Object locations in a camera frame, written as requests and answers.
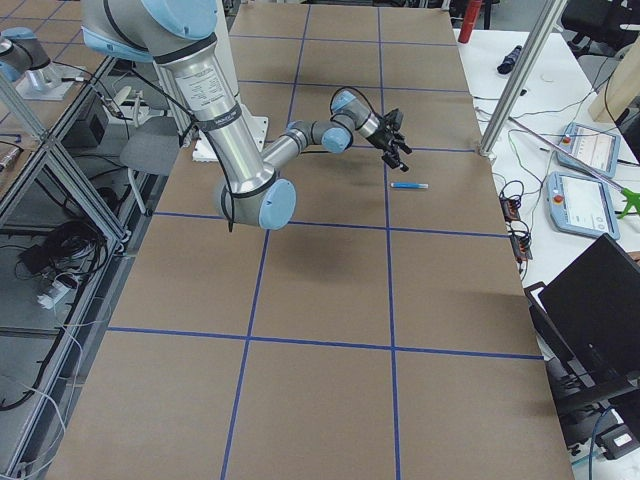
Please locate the teach pendant tablet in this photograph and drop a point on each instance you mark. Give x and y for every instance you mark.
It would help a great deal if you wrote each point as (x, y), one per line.
(581, 206)
(598, 149)

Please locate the far teach pendant tablet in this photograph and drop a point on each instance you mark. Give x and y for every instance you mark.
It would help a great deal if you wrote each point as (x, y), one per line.
(598, 149)

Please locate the blue highlighter pen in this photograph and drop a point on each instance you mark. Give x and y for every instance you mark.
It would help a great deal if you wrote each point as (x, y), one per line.
(409, 186)

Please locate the black laptop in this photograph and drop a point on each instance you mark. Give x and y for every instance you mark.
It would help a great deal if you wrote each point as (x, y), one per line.
(594, 305)

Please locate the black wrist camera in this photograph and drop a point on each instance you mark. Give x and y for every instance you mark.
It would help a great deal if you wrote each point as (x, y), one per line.
(394, 119)

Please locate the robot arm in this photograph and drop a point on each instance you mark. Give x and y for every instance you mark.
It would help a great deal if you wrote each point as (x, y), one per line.
(25, 62)
(181, 37)

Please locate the aluminium frame post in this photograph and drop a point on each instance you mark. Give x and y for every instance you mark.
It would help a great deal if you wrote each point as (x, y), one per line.
(532, 48)

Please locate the near teach pendant tablet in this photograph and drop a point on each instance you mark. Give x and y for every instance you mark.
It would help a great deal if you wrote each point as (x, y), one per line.
(581, 206)

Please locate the folded dark blue umbrella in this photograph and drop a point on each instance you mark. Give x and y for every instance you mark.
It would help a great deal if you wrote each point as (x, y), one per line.
(509, 61)

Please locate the red cylinder bottle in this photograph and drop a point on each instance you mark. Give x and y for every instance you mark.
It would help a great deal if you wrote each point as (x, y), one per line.
(469, 20)

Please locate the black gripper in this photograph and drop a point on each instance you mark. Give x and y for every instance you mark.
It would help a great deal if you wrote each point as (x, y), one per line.
(384, 139)

